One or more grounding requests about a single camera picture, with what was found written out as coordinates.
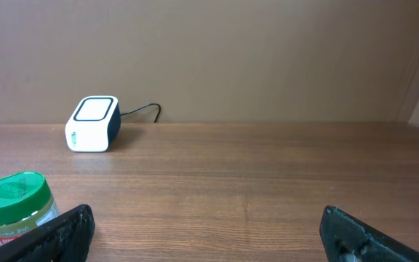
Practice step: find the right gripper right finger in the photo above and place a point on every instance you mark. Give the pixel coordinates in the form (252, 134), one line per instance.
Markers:
(346, 238)

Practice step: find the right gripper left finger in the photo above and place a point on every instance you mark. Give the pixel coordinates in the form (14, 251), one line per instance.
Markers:
(66, 238)

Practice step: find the green lid jar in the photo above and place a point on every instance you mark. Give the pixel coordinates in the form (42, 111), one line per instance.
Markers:
(26, 202)

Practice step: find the white barcode scanner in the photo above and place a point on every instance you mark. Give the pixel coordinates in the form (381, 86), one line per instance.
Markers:
(94, 124)

